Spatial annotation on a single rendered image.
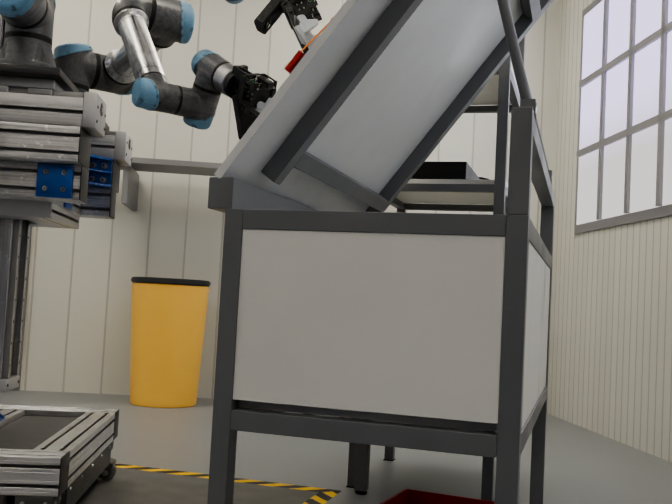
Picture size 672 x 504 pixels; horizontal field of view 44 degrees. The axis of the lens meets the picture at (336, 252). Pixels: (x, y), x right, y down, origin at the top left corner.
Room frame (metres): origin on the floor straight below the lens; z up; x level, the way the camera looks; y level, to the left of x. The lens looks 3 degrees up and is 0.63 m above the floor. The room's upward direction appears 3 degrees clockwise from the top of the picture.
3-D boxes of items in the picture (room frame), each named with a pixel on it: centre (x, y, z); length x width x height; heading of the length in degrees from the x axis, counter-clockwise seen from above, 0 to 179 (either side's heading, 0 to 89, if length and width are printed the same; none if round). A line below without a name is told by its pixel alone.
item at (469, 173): (3.04, -0.32, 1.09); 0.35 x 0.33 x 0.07; 163
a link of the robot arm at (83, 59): (2.62, 0.86, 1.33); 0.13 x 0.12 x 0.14; 126
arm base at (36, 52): (2.12, 0.82, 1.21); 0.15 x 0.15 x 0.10
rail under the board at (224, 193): (2.25, 0.07, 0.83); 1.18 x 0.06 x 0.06; 163
